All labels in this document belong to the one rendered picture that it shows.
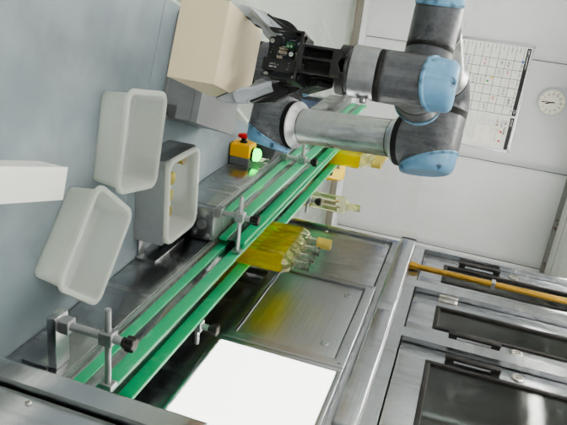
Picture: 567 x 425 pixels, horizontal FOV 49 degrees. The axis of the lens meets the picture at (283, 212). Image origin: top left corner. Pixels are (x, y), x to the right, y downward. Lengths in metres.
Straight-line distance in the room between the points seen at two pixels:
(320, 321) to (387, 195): 6.19
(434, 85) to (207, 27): 0.33
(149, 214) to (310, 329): 0.55
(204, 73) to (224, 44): 0.05
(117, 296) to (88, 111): 0.42
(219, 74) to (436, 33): 0.33
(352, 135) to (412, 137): 0.15
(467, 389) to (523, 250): 6.37
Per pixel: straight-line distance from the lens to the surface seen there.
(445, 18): 1.02
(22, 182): 1.12
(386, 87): 0.89
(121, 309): 1.43
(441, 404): 1.67
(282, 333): 1.72
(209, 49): 0.94
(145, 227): 1.59
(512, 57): 7.47
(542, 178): 7.77
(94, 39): 1.33
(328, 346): 1.70
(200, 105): 1.57
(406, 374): 1.73
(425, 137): 1.34
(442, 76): 0.88
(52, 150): 1.27
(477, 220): 7.92
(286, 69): 0.90
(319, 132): 1.47
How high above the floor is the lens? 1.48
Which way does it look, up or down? 14 degrees down
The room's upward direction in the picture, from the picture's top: 103 degrees clockwise
